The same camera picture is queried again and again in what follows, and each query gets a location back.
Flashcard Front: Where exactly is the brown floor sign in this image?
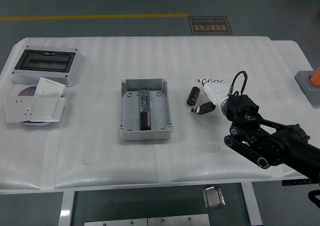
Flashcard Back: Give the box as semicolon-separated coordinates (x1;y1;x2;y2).
188;16;234;35

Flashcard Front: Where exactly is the silver metal bracket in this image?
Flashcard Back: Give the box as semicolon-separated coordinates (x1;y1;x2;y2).
201;186;226;209

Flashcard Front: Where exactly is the grey block base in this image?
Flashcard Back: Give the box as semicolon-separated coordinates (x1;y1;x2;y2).
294;71;320;108

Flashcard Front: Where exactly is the open grey junction box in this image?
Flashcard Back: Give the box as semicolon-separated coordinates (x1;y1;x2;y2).
118;78;174;141

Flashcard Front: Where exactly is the white switch panel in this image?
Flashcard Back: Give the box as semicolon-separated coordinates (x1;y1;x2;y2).
30;97;67;123
33;77;67;98

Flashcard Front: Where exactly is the black table control panel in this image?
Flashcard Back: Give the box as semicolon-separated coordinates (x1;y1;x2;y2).
281;178;314;186

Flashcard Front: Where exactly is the white table frame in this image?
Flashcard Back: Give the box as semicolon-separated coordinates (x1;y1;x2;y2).
0;40;320;226

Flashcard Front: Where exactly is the grey distribution box dark cover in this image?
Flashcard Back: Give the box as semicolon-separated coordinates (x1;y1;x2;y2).
11;45;83;87

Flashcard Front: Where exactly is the white foam table mat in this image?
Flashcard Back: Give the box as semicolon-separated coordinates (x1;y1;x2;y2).
0;36;320;189

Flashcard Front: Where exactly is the white wall socket panel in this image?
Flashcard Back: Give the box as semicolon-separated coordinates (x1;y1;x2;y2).
4;96;40;123

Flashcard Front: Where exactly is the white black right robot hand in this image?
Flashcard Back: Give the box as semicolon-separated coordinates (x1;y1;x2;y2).
190;78;231;116

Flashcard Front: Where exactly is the purple round plate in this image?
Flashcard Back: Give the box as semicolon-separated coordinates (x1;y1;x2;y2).
17;85;52;126

